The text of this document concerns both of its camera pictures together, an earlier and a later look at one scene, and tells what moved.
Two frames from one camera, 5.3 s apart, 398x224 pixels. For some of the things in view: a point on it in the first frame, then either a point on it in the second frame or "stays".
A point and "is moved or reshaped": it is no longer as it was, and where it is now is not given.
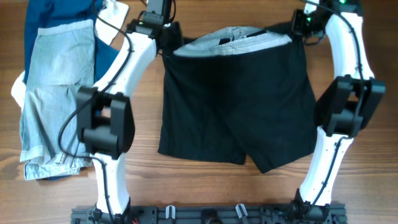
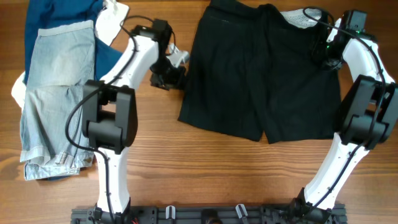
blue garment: (45, 13) stays
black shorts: (226, 106) is moved or reshaped
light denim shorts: (62, 58) stays
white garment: (114, 13) stays
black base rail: (209, 214) stays
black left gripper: (177, 39) to (175, 81)
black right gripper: (298, 20) to (329, 62)
